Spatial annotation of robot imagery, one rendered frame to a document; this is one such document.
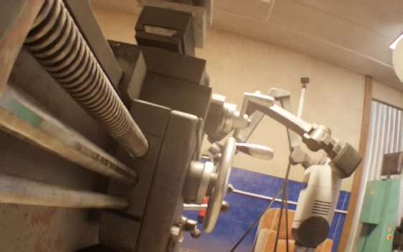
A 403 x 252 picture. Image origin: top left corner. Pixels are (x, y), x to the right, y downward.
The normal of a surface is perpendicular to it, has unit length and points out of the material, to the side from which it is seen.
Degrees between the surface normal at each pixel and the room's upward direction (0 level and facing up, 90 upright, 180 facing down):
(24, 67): 90
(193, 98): 90
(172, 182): 90
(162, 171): 90
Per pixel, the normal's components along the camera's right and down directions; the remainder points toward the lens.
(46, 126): 0.97, 0.25
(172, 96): 0.04, -0.25
